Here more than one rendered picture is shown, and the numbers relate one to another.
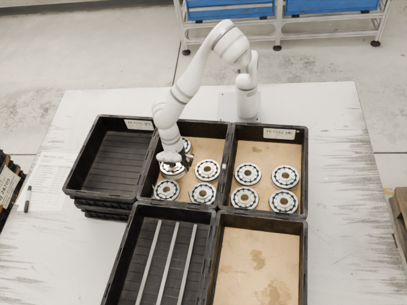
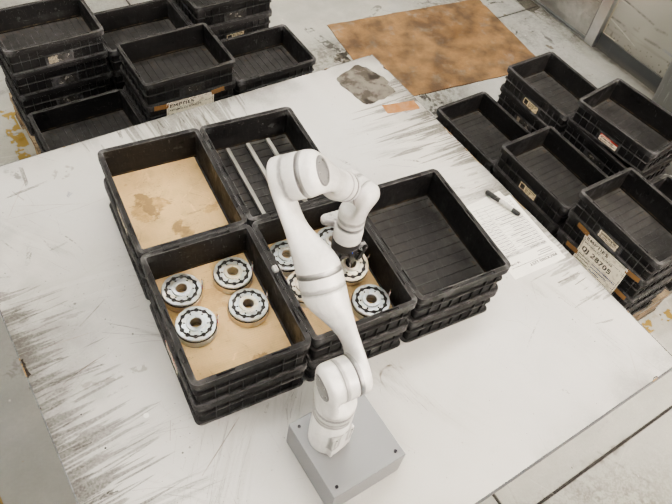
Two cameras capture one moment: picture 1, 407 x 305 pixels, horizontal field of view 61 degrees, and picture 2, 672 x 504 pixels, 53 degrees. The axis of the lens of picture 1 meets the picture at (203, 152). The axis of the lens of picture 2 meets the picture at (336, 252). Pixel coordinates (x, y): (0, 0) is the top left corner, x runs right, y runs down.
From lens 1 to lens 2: 1.66 m
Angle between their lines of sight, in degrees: 66
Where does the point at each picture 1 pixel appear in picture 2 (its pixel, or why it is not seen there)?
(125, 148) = (442, 274)
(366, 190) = (78, 425)
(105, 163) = (444, 245)
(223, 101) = (381, 436)
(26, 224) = (471, 186)
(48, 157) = (547, 255)
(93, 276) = not seen: hidden behind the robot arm
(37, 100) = not seen: outside the picture
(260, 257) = (180, 232)
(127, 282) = not seen: hidden behind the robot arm
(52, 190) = (490, 225)
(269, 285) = (158, 214)
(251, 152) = (266, 349)
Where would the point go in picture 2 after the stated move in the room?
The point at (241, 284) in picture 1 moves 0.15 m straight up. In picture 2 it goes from (187, 203) to (183, 166)
